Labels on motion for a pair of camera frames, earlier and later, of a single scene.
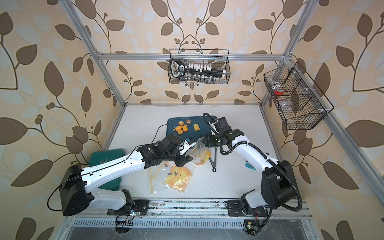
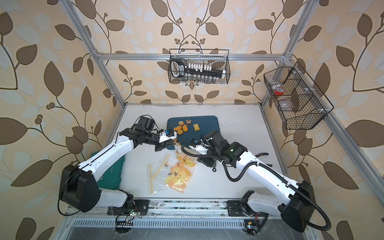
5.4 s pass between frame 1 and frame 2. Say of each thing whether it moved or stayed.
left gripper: moved
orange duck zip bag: stayed
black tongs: stayed
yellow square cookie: stayed
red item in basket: stayed
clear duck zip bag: moved
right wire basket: stayed
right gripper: moved
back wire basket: stayed
